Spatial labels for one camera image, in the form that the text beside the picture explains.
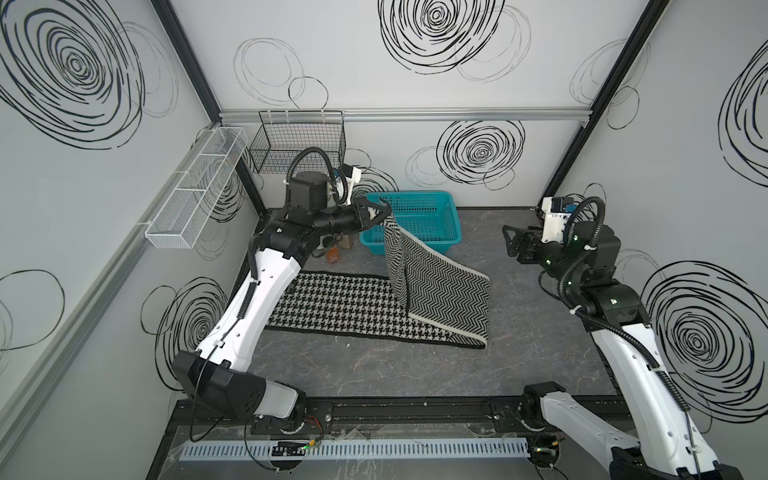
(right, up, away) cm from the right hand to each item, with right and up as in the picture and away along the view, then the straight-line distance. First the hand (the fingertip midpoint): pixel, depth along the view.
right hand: (516, 229), depth 66 cm
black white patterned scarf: (-17, -20, +26) cm, 37 cm away
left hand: (-28, +4, 0) cm, 29 cm away
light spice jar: (-44, -4, +39) cm, 59 cm away
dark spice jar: (-48, -8, +36) cm, 61 cm away
